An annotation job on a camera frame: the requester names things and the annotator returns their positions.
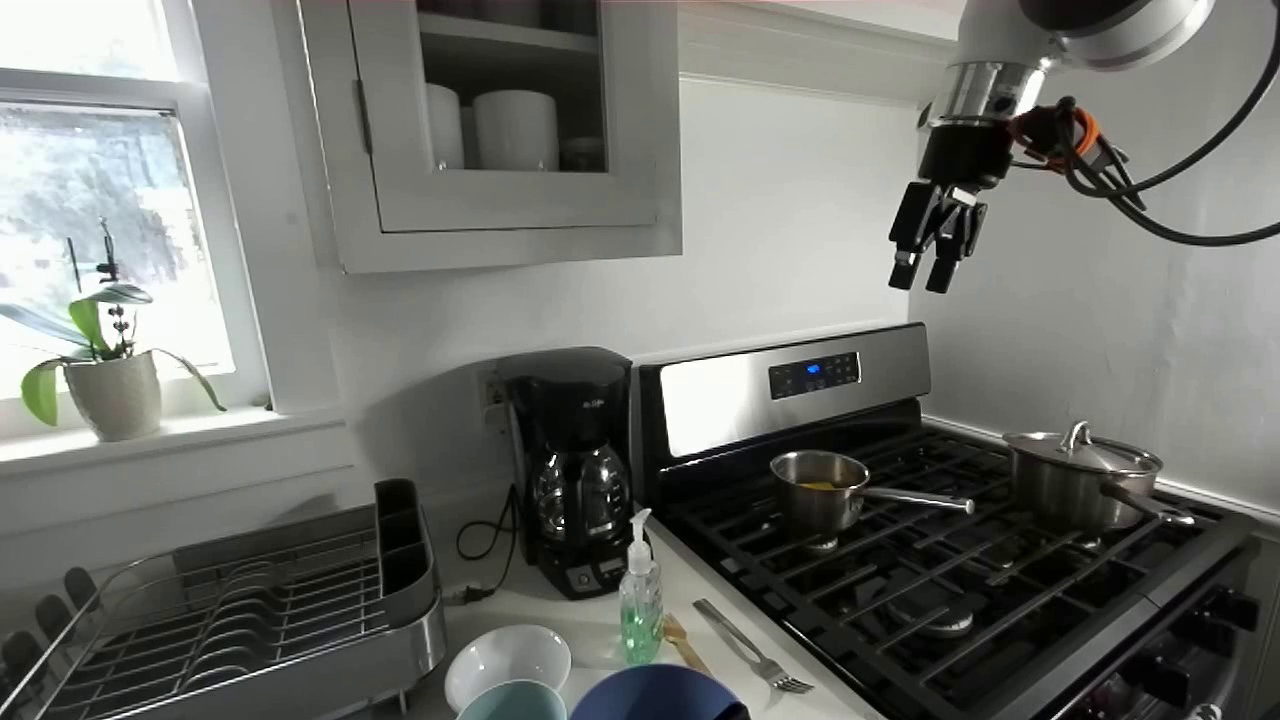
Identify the lidded steel pot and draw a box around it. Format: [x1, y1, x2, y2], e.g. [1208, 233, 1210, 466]
[1004, 419, 1194, 537]

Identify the small steel saucepan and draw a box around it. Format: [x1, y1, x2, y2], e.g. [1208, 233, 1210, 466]
[766, 447, 974, 539]

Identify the grey wall cabinet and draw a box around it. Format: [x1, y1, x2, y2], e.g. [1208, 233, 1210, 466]
[295, 0, 679, 272]

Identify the white canister in cabinet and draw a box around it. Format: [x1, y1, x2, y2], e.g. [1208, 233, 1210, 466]
[475, 87, 559, 171]

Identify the white bowl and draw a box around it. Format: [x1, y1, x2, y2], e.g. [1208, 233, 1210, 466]
[442, 623, 570, 712]

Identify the window frame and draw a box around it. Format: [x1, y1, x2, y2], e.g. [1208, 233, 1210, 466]
[0, 0, 334, 439]

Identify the potted green plant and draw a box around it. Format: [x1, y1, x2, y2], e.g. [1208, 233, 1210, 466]
[0, 234, 222, 445]

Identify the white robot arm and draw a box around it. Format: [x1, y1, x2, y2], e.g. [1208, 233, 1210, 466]
[888, 0, 1215, 293]

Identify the metal dish rack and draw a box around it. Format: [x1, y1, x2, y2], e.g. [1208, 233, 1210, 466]
[0, 481, 447, 720]

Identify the stainless steel gas stove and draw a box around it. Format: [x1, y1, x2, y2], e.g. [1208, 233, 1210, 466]
[641, 323, 1259, 720]

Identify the coffee maker power cord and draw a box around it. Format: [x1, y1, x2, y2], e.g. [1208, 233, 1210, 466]
[452, 481, 527, 606]

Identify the light blue plastic cup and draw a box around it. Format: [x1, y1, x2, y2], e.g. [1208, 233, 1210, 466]
[454, 681, 567, 720]

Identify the green soap pump bottle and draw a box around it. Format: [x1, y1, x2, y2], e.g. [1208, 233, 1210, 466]
[621, 507, 663, 664]

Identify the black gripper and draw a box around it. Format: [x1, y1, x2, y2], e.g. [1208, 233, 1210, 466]
[888, 120, 1010, 293]

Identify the dark blue bowl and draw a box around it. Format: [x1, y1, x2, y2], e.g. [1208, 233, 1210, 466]
[570, 664, 747, 720]

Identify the black coffee maker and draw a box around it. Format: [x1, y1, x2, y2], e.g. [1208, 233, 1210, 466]
[494, 348, 632, 599]

